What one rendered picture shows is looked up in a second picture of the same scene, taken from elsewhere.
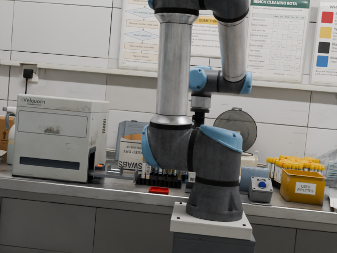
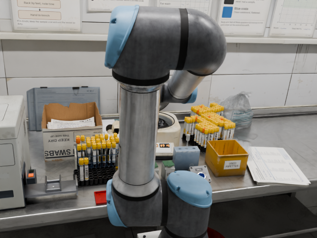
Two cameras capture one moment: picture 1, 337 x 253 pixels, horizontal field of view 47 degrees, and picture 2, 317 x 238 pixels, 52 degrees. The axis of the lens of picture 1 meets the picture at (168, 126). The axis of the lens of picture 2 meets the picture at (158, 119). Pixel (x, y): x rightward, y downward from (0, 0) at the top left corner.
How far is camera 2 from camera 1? 0.61 m
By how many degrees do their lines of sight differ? 29
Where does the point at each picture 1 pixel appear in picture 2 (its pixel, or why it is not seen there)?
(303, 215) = (234, 194)
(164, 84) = (132, 156)
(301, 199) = (228, 173)
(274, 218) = not seen: hidden behind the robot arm
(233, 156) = (207, 211)
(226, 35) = (192, 79)
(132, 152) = (58, 140)
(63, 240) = not seen: outside the picture
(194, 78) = not seen: hidden behind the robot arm
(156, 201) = (105, 212)
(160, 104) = (128, 174)
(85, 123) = (11, 150)
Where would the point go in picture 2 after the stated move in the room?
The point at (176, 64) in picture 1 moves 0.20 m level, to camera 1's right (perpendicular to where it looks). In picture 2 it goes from (147, 136) to (229, 128)
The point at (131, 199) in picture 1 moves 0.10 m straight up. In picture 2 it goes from (79, 216) to (78, 191)
